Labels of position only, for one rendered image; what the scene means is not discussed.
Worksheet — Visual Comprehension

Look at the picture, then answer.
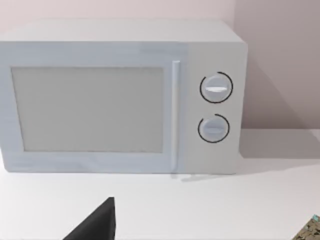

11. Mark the microwave door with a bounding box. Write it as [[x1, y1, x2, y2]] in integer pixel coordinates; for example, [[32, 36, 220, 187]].
[[0, 41, 187, 175]]

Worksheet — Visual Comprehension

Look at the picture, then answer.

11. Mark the speckled brown and teal object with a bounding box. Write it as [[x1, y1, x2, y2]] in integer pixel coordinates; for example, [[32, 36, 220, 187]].
[[289, 214, 320, 240]]

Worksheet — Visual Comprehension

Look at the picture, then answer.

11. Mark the microwave door handle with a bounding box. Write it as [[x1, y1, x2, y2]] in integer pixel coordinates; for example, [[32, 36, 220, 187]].
[[171, 59, 181, 174]]

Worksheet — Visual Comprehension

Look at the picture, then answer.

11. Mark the pale microwave oven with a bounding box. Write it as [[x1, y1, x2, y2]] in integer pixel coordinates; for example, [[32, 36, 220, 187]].
[[0, 19, 249, 176]]

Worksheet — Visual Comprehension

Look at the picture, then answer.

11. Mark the small microwave knob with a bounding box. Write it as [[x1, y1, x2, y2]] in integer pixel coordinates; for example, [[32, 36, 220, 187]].
[[200, 117, 227, 141]]

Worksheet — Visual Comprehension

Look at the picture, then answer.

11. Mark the large microwave knob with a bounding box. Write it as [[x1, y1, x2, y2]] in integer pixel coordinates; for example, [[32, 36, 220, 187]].
[[201, 75, 231, 100]]

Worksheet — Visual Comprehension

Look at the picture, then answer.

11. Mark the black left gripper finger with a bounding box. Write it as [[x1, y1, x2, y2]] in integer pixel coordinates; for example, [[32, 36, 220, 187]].
[[62, 196, 116, 240]]

